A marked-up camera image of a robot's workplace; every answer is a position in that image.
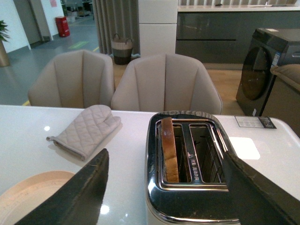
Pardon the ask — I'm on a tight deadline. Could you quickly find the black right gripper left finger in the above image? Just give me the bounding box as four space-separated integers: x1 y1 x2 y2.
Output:
16 149 109 225

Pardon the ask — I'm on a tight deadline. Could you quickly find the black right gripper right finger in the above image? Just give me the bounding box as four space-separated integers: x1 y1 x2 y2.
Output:
222 151 300 225

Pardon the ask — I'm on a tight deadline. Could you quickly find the toasted bread slice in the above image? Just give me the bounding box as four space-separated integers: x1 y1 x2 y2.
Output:
161 117 179 183

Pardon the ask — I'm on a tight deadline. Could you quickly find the chrome and white toaster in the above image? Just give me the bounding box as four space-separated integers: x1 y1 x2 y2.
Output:
145 111 240 225

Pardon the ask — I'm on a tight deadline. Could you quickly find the beige quilted oven mitt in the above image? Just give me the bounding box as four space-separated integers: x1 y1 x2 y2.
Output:
46 105 121 161

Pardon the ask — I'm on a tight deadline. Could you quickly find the beige round plate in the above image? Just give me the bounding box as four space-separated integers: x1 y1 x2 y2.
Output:
0 171 74 225

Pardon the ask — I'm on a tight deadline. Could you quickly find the black and white info card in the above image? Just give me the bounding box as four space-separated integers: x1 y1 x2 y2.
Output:
235 116 276 129

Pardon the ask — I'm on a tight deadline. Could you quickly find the left beige upholstered chair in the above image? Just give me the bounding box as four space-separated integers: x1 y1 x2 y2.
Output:
28 50 115 108

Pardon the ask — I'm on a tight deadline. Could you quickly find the beige upholstered chair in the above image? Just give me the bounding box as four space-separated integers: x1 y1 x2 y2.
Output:
28 50 115 108
111 53 223 114

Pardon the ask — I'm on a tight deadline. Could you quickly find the beige cushion on furniture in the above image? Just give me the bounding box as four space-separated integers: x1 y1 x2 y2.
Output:
270 64 300 92

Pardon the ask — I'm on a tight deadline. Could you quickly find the right beige upholstered chair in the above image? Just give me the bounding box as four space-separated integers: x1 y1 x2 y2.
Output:
111 53 223 114

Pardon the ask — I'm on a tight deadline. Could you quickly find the dark grey washing machine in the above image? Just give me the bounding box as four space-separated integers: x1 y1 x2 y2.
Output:
236 28 300 116

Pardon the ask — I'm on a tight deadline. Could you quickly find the woven laundry basket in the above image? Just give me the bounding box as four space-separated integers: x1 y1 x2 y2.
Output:
111 33 133 65

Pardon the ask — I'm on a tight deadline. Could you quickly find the potted green plant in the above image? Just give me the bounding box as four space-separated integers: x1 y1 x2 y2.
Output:
0 20 10 68

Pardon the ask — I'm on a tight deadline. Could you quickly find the red cabinet box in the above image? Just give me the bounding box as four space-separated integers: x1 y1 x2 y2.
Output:
55 16 70 38

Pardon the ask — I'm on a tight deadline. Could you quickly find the grey kitchen counter cabinet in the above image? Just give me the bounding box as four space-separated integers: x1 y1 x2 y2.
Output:
176 6 300 64

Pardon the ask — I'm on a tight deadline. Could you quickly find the grey curtain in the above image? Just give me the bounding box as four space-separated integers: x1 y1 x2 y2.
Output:
92 0 140 54

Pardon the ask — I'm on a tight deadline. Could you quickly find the white pillar cabinet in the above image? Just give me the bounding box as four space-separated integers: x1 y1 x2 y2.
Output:
138 0 178 57

